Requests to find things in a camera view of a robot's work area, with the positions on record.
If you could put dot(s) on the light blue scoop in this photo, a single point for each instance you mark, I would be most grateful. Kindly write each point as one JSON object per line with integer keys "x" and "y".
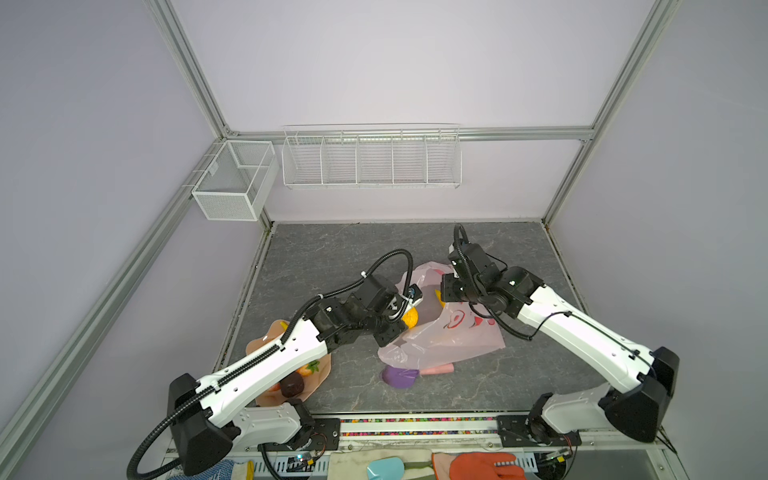
{"x": 391, "y": 468}

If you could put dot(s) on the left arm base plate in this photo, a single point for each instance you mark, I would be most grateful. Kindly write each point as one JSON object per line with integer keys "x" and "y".
{"x": 323, "y": 434}

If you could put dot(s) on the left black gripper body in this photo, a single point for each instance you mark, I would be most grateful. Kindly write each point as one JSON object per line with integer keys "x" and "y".
{"x": 381, "y": 328}

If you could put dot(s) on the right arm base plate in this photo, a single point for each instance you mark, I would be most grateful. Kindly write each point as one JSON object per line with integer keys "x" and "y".
{"x": 519, "y": 430}

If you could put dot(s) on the purple scoop with pink handle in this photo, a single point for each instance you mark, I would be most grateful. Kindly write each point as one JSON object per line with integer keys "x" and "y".
{"x": 399, "y": 378}

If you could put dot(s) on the dark brown round fruit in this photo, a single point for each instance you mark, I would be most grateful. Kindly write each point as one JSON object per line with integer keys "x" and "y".
{"x": 292, "y": 385}

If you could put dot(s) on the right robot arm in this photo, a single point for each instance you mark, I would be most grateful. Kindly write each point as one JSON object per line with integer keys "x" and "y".
{"x": 639, "y": 383}

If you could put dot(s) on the beige cloth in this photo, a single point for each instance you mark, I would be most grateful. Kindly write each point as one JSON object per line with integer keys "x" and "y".
{"x": 352, "y": 465}

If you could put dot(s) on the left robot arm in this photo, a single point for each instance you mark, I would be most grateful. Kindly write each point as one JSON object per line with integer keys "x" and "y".
{"x": 201, "y": 415}

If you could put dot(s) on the small white mesh basket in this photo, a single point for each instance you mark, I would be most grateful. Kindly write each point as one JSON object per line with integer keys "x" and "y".
{"x": 237, "y": 181}

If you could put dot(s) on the red orange glove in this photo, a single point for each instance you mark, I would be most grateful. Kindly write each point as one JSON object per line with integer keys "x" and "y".
{"x": 485, "y": 466}

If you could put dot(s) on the pink plastic bag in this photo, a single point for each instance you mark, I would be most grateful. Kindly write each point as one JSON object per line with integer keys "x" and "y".
{"x": 455, "y": 333}

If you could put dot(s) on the pink wavy plate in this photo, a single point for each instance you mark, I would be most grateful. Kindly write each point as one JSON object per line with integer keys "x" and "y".
{"x": 301, "y": 353}

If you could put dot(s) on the blue white knit glove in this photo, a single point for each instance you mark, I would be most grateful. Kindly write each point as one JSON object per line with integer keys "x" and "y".
{"x": 221, "y": 471}

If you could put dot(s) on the long white wire basket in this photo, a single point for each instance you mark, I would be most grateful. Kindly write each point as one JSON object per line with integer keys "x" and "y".
{"x": 372, "y": 156}

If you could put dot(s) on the yellow banana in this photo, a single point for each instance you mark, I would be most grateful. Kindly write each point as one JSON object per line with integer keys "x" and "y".
{"x": 439, "y": 298}

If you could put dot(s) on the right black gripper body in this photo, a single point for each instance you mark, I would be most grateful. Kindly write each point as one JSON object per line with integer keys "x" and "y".
{"x": 453, "y": 291}

